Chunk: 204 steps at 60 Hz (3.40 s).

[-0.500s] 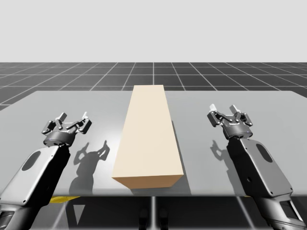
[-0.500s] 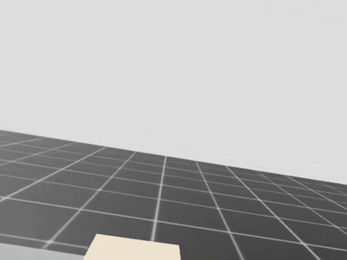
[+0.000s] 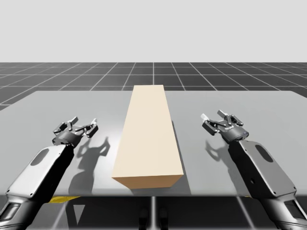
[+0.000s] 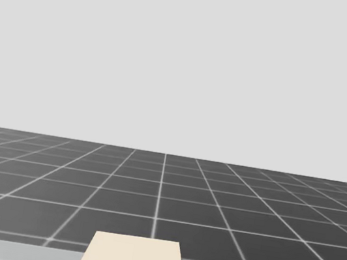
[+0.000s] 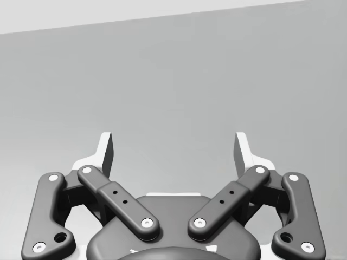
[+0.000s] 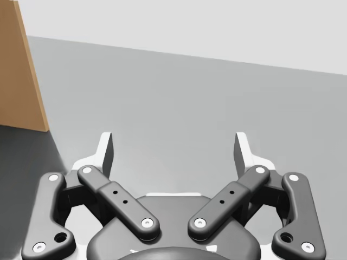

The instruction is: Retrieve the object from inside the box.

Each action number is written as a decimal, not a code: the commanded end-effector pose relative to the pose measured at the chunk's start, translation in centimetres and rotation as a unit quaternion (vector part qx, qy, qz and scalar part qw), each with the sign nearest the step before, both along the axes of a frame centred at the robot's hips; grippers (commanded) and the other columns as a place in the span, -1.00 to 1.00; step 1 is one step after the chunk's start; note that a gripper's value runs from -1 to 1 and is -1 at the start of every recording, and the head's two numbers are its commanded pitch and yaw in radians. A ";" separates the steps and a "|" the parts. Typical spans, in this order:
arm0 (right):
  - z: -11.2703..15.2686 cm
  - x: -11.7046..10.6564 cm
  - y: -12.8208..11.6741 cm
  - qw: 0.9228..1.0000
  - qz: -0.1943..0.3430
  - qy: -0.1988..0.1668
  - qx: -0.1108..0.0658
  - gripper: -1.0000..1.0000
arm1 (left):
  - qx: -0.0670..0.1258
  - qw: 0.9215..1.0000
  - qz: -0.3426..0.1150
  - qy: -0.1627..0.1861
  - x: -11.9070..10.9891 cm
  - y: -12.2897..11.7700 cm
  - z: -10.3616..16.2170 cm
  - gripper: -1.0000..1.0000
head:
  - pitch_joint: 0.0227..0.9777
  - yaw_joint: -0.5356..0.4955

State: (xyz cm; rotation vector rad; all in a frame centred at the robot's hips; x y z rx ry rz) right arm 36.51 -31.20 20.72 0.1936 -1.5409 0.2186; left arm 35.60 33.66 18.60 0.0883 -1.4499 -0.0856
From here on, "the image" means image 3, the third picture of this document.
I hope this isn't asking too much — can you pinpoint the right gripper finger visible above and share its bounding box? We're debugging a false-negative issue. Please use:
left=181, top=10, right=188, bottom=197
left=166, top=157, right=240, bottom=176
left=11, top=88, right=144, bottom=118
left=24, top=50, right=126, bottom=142
left=201, top=113, right=227, bottom=137
left=216, top=109, right=244, bottom=128

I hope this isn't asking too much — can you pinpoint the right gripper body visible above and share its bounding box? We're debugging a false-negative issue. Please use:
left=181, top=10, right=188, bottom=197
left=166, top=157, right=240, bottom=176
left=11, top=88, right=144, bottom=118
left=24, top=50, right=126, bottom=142
left=222, top=125, right=249, bottom=145

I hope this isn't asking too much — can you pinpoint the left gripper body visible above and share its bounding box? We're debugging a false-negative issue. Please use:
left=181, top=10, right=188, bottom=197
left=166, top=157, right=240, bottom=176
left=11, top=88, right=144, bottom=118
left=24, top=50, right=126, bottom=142
left=52, top=130, right=83, bottom=147

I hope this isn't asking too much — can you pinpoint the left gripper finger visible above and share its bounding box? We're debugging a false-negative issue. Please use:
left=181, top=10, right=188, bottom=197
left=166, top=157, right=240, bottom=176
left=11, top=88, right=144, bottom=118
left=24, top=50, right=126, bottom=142
left=52, top=116, right=79, bottom=135
left=74, top=117, right=99, bottom=139

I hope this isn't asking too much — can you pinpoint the tall board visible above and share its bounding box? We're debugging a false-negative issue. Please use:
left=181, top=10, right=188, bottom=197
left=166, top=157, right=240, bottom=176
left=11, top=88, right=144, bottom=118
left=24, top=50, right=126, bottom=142
left=111, top=85, right=185, bottom=190

